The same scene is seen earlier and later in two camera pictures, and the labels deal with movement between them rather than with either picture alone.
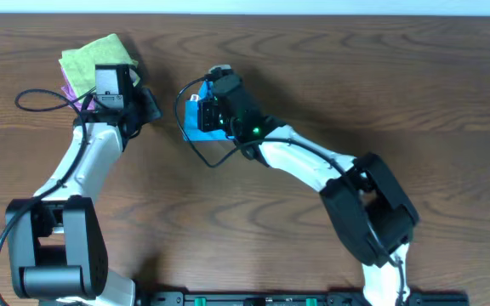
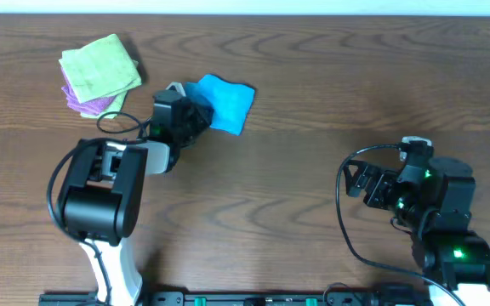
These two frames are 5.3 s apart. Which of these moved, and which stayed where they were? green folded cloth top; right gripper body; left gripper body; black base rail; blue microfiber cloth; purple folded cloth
Moved: right gripper body; left gripper body; blue microfiber cloth
Stayed: purple folded cloth; green folded cloth top; black base rail
